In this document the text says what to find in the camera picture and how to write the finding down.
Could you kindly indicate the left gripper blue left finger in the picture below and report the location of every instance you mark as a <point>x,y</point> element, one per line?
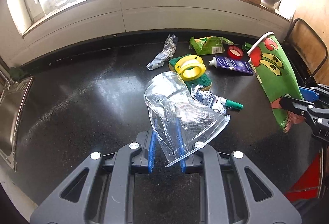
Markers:
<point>152,151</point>

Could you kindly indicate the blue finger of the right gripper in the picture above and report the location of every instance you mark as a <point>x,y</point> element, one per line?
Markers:
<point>309,94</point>
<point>294,105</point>

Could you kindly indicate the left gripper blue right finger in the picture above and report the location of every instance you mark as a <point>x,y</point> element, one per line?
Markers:
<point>181,146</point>

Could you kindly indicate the clear plastic cup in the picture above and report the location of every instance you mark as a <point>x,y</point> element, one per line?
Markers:
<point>167,98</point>

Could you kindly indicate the green cartoon paper cup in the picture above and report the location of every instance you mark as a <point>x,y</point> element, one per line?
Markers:
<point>276,76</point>

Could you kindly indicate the green torn carton box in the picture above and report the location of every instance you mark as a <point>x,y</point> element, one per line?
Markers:
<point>209,45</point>

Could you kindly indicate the red trash bin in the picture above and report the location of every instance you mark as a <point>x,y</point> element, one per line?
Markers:
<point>309,184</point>

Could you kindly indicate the steel kitchen sink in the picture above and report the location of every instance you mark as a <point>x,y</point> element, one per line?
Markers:
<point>13,99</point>

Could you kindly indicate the crumpled foil wrapper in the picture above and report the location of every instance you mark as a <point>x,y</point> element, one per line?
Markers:
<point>209,99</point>

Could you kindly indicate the green marker pen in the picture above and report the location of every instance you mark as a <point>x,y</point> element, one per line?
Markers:
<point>229,103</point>

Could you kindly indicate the purple squeezed tube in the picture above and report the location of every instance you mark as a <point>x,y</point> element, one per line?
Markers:
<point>231,64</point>

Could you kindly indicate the green yellow sponge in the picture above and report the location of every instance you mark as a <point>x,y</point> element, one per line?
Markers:
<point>204,80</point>

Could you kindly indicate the small green scrap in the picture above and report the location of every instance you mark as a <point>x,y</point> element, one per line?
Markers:
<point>246,46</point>

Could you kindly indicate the yellow tape spool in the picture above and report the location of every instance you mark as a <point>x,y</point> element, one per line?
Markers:
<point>190,67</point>

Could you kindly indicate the red round lid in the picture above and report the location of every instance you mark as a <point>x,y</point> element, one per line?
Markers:
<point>235,52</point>

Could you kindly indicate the crumpled grey blue wrapper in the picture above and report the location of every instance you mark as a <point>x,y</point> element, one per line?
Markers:
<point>167,53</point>

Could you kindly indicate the dark green scouring pad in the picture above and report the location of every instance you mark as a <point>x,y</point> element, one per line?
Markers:
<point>16,74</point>

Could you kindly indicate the wooden board with black frame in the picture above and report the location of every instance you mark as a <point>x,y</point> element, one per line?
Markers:
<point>307,52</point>

